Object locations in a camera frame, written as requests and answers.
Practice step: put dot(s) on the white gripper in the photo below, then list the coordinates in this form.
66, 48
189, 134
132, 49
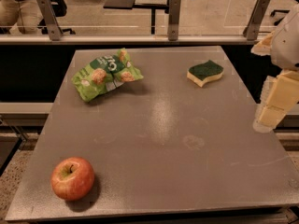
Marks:
287, 48

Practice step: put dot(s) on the green and yellow sponge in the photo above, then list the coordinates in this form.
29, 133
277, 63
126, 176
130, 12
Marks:
203, 73

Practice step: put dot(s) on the green snack bag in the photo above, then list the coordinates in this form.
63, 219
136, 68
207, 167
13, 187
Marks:
105, 74

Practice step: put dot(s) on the red apple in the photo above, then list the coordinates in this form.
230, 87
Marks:
72, 179

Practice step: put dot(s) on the seated person in background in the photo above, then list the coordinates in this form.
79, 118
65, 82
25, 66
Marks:
25, 14

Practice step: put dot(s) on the right metal bracket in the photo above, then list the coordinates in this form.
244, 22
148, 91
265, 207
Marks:
253, 27

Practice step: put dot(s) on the metal bracket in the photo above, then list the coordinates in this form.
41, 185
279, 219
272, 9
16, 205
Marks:
173, 20
253, 27
49, 17

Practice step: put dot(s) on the middle metal bracket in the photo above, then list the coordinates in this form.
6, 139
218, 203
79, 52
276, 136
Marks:
173, 20

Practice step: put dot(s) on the left metal bracket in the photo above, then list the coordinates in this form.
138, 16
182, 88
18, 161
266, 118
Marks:
49, 17

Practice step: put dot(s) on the metal rail beam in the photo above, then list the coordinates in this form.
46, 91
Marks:
125, 40

